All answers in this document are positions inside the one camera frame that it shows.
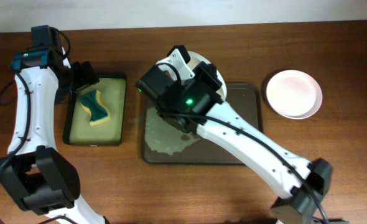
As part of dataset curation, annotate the green yellow sponge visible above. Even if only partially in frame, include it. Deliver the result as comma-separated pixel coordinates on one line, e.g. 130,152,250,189
79,90,111,126

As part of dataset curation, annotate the cream plastic plate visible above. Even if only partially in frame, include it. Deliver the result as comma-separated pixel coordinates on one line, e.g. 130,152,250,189
187,51,227,100

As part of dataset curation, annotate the pink plastic plate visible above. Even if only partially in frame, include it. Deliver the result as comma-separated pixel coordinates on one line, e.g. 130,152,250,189
264,70,323,119

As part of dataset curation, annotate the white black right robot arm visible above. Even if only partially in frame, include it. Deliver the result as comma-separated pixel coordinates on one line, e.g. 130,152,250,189
156,45,332,223

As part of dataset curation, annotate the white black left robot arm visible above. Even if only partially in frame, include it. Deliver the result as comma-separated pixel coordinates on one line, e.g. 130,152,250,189
0,50,107,223

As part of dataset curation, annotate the black tray with soapy water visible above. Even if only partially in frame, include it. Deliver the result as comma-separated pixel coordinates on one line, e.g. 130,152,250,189
63,72,127,146

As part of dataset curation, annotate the dark brown serving tray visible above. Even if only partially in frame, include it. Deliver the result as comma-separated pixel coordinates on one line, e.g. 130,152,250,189
141,81,264,166

